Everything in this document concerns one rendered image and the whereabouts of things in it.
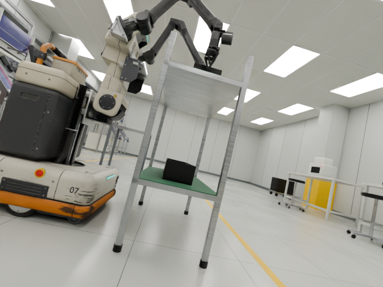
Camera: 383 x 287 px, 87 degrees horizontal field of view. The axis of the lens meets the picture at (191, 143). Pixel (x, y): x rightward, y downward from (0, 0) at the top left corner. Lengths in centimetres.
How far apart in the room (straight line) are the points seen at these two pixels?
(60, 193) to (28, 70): 69
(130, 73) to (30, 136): 67
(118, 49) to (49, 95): 53
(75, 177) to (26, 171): 24
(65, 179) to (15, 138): 35
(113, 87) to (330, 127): 618
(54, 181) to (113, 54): 87
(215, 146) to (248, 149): 182
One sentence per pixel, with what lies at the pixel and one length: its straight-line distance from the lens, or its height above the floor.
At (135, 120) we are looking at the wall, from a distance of 1079.
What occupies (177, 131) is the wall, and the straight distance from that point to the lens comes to 1062.
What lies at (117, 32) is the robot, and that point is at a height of 112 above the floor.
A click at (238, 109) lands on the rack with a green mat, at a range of 108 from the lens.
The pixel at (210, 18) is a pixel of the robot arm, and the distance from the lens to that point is 141.
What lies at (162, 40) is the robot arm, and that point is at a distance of 189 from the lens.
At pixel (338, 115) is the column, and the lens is 709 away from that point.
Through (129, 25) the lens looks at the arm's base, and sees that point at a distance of 144.
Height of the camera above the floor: 49
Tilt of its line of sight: 5 degrees up
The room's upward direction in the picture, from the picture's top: 14 degrees clockwise
